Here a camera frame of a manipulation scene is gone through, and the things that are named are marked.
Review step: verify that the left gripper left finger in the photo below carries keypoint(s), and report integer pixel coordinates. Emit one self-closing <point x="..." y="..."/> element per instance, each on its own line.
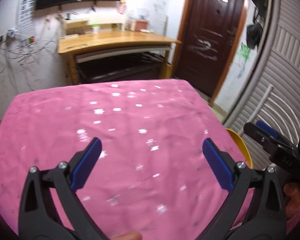
<point x="38" y="217"/>

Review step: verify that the right hand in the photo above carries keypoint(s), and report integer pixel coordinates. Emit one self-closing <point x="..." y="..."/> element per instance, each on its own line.
<point x="292" y="191"/>

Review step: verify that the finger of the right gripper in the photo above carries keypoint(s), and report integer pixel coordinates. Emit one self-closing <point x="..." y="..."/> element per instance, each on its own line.
<point x="272" y="132"/>
<point x="268" y="143"/>

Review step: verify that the white slatted radiator cover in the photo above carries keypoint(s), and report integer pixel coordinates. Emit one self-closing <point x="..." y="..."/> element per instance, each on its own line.
<point x="278" y="65"/>

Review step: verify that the dark brown door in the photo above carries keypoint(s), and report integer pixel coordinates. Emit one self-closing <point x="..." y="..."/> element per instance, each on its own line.
<point x="210" y="31"/>

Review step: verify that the white green-lid jar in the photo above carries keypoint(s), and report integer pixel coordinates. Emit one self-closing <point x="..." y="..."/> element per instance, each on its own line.
<point x="95" y="28"/>

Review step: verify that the white pipe rack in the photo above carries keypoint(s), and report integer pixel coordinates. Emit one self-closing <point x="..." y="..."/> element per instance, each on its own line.
<point x="275" y="108"/>

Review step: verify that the black hanging bag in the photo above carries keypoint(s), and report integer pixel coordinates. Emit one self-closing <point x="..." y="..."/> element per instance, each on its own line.
<point x="253" y="35"/>

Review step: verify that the white power strip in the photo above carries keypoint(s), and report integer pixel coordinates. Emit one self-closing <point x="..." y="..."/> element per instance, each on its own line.
<point x="11" y="33"/>

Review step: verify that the pink star tablecloth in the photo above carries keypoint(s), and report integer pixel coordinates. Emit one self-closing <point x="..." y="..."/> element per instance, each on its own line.
<point x="151" y="177"/>

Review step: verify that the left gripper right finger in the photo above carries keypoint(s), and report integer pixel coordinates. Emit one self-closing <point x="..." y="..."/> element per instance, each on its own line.
<point x="254" y="206"/>

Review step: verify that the left hand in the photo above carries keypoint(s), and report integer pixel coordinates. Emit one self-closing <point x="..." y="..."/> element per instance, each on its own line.
<point x="129" y="236"/>

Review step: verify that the eye chart poster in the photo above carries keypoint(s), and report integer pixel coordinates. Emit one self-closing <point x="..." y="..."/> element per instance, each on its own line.
<point x="25" y="24"/>

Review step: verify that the wooden desk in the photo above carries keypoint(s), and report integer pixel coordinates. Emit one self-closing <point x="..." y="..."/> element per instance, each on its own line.
<point x="87" y="47"/>

